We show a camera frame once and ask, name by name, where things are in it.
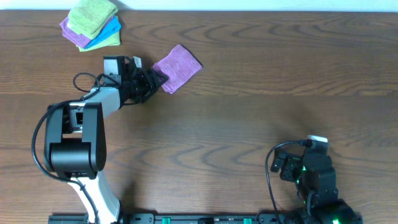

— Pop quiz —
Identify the purple microfiber cloth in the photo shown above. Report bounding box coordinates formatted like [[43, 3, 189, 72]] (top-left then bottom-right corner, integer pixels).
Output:
[[152, 45, 203, 94]]

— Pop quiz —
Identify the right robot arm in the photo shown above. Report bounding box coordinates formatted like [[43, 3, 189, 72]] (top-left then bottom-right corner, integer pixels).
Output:
[[271, 149, 363, 224]]

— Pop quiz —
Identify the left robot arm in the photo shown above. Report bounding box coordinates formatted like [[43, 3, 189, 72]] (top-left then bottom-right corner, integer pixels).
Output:
[[44, 55, 169, 223]]

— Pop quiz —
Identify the bottom green folded cloth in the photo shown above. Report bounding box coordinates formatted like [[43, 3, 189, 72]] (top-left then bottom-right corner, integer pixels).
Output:
[[78, 31, 121, 52]]

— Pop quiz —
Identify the green folded cloth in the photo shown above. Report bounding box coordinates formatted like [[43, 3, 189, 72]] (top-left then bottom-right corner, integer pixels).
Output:
[[67, 0, 118, 39], [78, 31, 121, 52]]

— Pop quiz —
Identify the blue folded cloth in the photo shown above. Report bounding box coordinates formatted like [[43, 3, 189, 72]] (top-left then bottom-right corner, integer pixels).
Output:
[[84, 16, 121, 49]]

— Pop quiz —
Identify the purple folded cloth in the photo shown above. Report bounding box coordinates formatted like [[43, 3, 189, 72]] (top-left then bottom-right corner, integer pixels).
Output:
[[60, 16, 113, 48]]

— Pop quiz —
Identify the top green folded cloth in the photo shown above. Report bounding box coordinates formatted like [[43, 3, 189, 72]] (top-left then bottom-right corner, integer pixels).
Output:
[[67, 0, 118, 39]]

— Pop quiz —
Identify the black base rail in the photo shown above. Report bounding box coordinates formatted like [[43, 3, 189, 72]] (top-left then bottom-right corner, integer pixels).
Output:
[[47, 213, 364, 224]]

